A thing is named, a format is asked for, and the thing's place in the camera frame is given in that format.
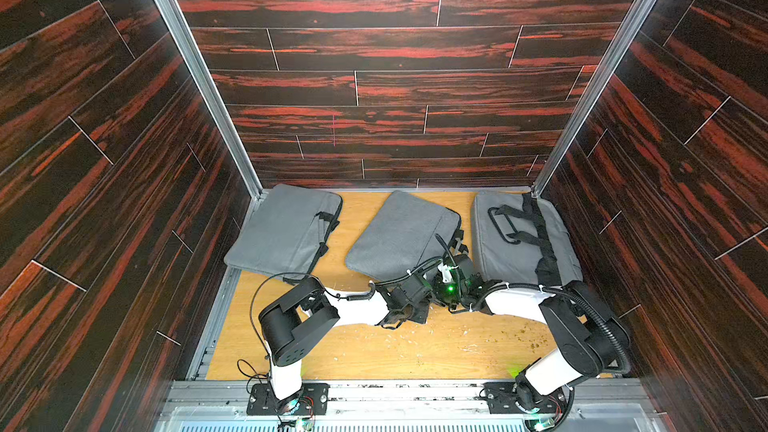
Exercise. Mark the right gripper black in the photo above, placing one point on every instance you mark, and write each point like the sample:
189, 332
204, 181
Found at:
459, 287

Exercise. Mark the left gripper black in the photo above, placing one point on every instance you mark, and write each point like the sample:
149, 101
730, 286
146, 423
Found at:
422, 315

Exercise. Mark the grey laptop sleeve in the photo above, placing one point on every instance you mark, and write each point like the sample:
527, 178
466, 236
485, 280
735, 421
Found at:
404, 233

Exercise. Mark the grey bag with straps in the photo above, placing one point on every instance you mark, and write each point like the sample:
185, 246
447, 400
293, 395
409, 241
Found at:
517, 238

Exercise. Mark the grey laptop bag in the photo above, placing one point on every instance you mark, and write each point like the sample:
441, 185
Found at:
288, 233

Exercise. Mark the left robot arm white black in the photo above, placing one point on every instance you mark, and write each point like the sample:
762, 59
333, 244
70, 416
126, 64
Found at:
295, 323

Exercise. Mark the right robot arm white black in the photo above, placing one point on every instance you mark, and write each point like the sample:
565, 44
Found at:
589, 337

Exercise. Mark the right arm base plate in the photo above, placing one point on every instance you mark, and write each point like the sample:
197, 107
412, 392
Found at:
510, 397

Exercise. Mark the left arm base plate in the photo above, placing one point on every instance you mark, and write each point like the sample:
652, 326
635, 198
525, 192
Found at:
311, 399

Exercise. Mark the front aluminium rail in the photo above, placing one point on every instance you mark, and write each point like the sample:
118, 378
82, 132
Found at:
410, 405

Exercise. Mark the left aluminium corner post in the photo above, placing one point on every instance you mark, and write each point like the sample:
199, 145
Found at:
181, 34

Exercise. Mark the aluminium corner post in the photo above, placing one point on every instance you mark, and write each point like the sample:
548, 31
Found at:
181, 34
636, 15

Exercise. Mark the right aluminium corner post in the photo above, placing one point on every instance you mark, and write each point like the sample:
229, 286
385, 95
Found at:
636, 15

